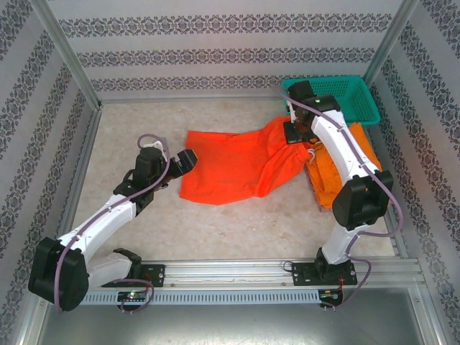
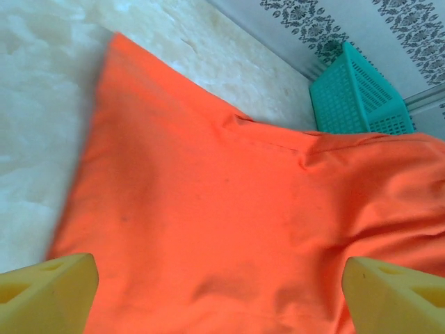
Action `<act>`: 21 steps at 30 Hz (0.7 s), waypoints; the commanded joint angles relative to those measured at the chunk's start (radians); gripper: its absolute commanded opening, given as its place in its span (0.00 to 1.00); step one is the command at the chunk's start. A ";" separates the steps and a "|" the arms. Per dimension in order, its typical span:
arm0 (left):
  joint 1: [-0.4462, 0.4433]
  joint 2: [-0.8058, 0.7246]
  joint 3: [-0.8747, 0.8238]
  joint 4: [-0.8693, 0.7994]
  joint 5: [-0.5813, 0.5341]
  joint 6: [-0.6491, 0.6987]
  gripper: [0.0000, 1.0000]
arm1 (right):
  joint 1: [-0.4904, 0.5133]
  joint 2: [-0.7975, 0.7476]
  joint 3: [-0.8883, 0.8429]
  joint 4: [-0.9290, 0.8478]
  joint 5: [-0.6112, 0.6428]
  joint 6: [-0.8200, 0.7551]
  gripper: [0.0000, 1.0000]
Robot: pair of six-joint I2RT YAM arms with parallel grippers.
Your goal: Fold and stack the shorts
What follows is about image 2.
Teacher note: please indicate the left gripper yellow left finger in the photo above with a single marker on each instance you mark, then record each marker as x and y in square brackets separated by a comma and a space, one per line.
[45, 299]

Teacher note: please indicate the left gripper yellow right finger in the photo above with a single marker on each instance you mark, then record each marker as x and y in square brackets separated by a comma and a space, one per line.
[396, 302]

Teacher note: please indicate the teal plastic basket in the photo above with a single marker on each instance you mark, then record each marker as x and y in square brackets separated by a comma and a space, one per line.
[347, 104]

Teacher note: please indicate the right aluminium frame post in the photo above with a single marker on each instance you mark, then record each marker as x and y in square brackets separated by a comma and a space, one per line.
[427, 101]

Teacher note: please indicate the red-orange shorts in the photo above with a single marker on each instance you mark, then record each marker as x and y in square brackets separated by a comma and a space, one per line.
[208, 208]

